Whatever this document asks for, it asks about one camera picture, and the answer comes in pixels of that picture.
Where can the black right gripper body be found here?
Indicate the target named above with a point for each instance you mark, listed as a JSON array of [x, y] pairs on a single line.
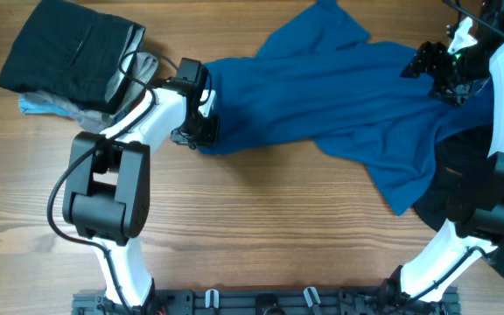
[[453, 75]]

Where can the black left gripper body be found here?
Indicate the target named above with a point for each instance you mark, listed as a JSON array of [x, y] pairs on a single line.
[[199, 130]]

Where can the blue t-shirt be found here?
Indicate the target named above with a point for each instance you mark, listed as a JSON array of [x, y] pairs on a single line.
[[320, 77]]

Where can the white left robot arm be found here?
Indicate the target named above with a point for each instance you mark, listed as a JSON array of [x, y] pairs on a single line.
[[108, 188]]

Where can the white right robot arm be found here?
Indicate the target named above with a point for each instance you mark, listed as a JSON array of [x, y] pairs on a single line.
[[427, 277]]

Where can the black garment at right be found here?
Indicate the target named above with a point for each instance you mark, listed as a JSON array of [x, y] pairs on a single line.
[[468, 190]]

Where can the grey folded garment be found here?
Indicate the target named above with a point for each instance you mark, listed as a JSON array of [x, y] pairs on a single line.
[[122, 89]]

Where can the black folded garment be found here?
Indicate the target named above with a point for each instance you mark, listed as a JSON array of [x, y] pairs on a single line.
[[66, 50]]

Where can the light blue folded garment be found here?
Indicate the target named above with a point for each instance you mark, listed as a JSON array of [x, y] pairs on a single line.
[[31, 108]]

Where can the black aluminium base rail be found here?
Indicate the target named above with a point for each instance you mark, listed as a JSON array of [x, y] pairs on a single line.
[[347, 301]]

